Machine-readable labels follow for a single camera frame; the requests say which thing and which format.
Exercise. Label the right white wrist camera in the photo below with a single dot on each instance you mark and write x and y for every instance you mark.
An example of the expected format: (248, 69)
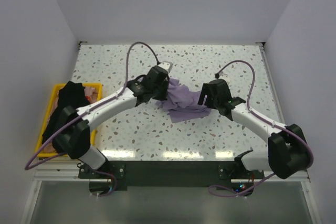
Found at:
(223, 76)

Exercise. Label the purple t shirt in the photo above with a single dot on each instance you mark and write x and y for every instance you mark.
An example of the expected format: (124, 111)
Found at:
(182, 103)

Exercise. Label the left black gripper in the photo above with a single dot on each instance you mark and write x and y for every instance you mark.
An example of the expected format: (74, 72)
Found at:
(164, 96)

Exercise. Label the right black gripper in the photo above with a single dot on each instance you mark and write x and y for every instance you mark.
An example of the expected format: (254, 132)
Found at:
(206, 91)

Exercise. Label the yellow plastic tray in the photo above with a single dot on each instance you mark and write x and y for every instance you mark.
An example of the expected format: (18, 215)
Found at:
(98, 86)

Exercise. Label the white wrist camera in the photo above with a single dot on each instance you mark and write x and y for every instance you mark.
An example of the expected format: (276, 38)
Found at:
(223, 76)
(167, 66)

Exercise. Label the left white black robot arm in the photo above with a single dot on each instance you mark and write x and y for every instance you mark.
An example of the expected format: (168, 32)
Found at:
(74, 126)

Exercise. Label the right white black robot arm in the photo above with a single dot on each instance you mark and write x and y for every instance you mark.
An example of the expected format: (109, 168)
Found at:
(287, 148)

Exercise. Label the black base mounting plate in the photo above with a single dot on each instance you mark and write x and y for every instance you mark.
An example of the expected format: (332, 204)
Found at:
(126, 174)

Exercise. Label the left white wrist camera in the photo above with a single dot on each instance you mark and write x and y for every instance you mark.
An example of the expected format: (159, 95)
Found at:
(167, 66)

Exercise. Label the black t shirt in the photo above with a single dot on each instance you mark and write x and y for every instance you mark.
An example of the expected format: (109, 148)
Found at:
(72, 94)

